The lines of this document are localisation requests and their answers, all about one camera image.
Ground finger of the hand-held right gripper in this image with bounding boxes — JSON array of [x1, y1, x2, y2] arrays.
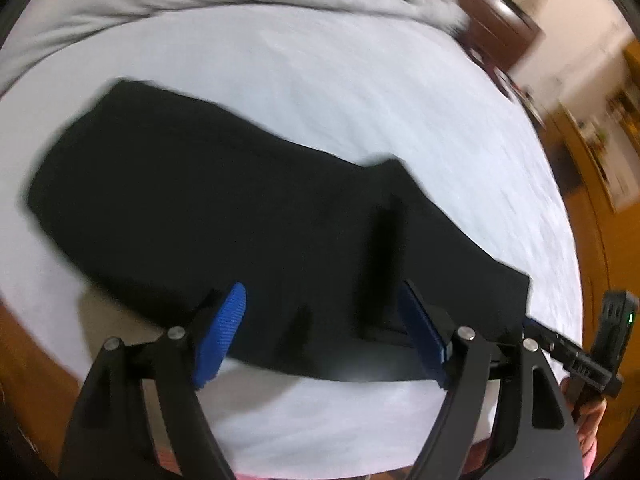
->
[[522, 317, 583, 361]]

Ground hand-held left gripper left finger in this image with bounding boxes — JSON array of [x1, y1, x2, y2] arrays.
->
[[59, 282, 247, 480]]

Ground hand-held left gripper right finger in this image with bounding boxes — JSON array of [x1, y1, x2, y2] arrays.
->
[[397, 280, 586, 480]]

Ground black pants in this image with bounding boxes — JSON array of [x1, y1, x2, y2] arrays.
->
[[25, 79, 532, 383]]

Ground person's right hand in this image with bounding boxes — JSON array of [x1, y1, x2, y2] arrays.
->
[[560, 377, 608, 466]]

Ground wooden cabinet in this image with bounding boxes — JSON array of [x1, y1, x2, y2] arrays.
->
[[555, 42, 640, 213]]

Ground white bed sheet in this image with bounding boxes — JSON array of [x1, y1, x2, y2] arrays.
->
[[0, 7, 586, 480]]

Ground wooden headboard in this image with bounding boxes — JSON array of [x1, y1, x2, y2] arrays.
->
[[430, 0, 546, 78]]

